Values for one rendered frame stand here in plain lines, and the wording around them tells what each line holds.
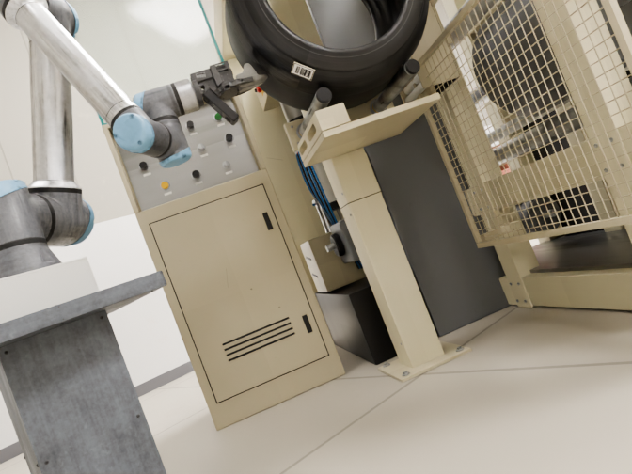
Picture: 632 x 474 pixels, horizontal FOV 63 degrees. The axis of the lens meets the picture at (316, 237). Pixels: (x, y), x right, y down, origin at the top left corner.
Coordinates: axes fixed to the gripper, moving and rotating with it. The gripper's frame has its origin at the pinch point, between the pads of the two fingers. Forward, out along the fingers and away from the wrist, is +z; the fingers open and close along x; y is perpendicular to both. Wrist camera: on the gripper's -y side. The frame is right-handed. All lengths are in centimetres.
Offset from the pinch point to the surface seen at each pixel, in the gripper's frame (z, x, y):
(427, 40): 65, 21, 4
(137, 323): -99, 261, -53
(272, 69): 1.9, -6.0, 0.1
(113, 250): -98, 262, 5
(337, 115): 13.8, -8.6, -18.6
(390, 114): 28.6, -8.6, -23.1
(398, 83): 38.5, 0.2, -13.0
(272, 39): 3.4, -12.0, 5.4
